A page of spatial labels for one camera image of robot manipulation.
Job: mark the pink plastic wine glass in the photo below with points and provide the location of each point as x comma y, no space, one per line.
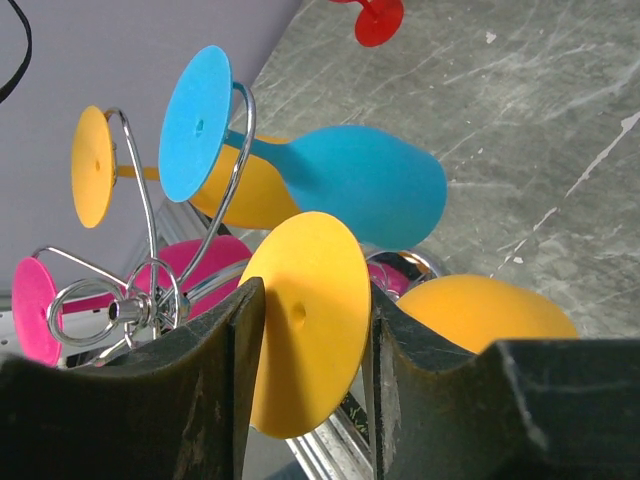
33,289

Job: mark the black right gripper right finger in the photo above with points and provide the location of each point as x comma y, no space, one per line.
522,409

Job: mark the chrome wine glass rack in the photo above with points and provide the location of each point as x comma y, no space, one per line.
157,301

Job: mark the blue plastic wine glass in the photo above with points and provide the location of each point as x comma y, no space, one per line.
388,192

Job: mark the red plastic wine glass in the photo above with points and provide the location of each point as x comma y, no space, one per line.
377,22

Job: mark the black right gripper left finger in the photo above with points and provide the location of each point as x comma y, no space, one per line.
175,408

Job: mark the orange wine glass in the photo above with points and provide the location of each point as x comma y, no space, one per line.
472,311
261,200

